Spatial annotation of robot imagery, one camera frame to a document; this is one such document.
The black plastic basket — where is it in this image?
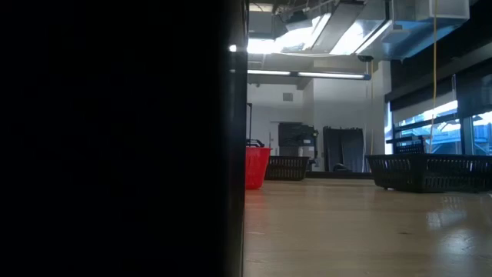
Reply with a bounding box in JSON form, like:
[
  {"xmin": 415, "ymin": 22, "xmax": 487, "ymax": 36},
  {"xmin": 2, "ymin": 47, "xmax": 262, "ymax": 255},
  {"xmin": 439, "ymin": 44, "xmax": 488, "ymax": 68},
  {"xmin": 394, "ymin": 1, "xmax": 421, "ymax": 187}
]
[
  {"xmin": 364, "ymin": 153, "xmax": 492, "ymax": 194},
  {"xmin": 264, "ymin": 155, "xmax": 311, "ymax": 182}
]

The red plastic basket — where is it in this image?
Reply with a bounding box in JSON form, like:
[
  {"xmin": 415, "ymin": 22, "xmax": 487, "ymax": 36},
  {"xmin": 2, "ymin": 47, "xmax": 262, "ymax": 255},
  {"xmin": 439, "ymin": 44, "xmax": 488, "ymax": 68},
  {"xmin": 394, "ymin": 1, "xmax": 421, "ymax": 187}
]
[{"xmin": 245, "ymin": 146, "xmax": 272, "ymax": 190}]

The black cabinet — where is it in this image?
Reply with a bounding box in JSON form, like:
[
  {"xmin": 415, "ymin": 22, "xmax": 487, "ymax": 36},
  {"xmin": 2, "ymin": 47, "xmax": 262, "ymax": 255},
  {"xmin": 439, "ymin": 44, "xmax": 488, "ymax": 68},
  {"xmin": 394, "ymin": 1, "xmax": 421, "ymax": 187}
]
[{"xmin": 278, "ymin": 122, "xmax": 320, "ymax": 173}]

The bright ceiling light panel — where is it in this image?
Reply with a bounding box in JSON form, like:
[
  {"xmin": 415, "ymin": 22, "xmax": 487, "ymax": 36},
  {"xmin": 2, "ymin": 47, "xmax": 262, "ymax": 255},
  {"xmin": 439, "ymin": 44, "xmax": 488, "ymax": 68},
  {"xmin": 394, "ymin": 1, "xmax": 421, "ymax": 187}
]
[{"xmin": 245, "ymin": 36, "xmax": 293, "ymax": 55}]

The black folding panel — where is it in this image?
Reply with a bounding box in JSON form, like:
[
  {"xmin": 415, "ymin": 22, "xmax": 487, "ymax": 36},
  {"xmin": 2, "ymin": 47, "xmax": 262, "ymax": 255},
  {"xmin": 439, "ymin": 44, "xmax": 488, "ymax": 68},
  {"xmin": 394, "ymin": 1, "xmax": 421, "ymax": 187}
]
[{"xmin": 321, "ymin": 125, "xmax": 365, "ymax": 173}]

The fluorescent tube light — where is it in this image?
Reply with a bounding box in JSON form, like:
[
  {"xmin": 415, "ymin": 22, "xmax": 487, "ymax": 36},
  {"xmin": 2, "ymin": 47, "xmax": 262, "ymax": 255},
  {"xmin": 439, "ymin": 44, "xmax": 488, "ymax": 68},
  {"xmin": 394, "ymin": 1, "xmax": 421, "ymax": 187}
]
[{"xmin": 229, "ymin": 68, "xmax": 372, "ymax": 81}]

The black mesh rack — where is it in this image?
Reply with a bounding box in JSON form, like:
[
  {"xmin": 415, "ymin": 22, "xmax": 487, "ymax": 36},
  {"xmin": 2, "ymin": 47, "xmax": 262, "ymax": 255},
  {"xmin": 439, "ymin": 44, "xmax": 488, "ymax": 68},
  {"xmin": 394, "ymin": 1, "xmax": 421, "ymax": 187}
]
[{"xmin": 385, "ymin": 134, "xmax": 428, "ymax": 155}]

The black background station frame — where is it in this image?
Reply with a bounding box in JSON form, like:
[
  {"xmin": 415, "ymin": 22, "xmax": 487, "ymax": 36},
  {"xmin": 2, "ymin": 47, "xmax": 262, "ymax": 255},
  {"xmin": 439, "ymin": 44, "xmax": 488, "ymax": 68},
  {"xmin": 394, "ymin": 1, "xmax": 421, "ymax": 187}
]
[{"xmin": 246, "ymin": 102, "xmax": 254, "ymax": 142}]

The yellow hanging cable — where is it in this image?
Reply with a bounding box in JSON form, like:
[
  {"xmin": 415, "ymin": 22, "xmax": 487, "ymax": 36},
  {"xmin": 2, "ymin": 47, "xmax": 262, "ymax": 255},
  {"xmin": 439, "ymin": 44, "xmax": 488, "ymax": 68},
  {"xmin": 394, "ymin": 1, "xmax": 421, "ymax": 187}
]
[
  {"xmin": 428, "ymin": 0, "xmax": 439, "ymax": 154},
  {"xmin": 368, "ymin": 60, "xmax": 374, "ymax": 155}
]

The silver ventilation duct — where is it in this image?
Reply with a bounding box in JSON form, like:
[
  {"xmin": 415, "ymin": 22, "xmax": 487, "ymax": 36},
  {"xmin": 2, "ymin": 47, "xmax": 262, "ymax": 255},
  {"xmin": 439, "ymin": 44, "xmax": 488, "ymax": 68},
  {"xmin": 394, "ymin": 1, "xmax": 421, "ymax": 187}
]
[{"xmin": 276, "ymin": 0, "xmax": 472, "ymax": 62}]

